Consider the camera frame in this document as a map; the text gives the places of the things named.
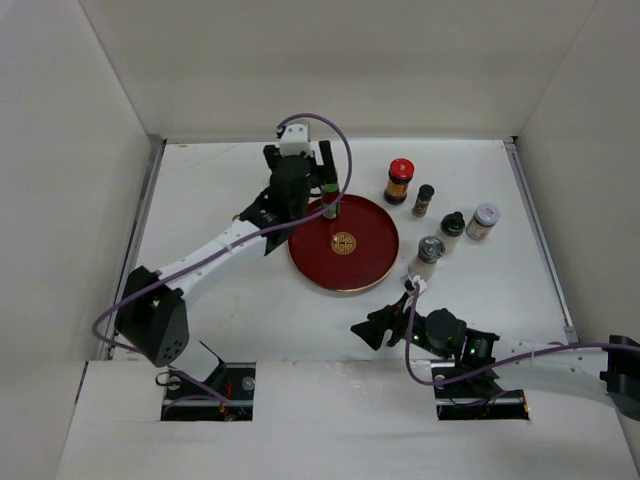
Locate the grey-cap white shaker bottle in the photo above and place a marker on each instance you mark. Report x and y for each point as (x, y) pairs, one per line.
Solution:
(430, 250)

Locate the white-lid red-label jar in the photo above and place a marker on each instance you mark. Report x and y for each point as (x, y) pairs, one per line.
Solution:
(483, 220)

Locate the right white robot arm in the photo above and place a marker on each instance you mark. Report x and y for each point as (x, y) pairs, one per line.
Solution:
(476, 368)

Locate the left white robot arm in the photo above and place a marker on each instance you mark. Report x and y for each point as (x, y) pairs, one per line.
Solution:
(153, 316)

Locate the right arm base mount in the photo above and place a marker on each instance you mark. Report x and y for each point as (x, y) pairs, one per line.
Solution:
(479, 399)

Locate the aluminium table rail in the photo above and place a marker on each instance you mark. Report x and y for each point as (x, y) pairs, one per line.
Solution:
(158, 144)
(540, 238)

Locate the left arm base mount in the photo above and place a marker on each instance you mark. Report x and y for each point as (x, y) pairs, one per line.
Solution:
(184, 401)

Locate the green red sauce bottle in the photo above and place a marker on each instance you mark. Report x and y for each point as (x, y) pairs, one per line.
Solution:
(329, 203)

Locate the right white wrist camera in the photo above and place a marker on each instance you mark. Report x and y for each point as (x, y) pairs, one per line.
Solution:
(414, 285)

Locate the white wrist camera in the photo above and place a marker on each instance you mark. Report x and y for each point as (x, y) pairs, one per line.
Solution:
(414, 285)
(294, 139)

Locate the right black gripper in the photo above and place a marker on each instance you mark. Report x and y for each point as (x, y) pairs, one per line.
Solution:
(390, 317)

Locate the small black-lid pepper bottle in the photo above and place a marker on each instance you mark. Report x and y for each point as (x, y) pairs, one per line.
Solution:
(423, 200)

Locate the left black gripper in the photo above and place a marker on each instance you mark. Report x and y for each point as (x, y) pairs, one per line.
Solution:
(327, 165)

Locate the black-cap white shaker bottle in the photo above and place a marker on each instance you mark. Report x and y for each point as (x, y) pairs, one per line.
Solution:
(450, 230)

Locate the left aluminium table rail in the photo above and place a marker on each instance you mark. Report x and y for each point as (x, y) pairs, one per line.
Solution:
(158, 144)

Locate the right aluminium table rail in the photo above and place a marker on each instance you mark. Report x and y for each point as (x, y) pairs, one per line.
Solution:
(540, 238)

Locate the red-lid dark sauce jar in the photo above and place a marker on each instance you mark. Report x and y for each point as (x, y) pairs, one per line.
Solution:
(400, 174)

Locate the red round tray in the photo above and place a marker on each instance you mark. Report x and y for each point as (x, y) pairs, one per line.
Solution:
(350, 253)

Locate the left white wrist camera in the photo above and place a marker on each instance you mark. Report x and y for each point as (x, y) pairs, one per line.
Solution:
(294, 139)

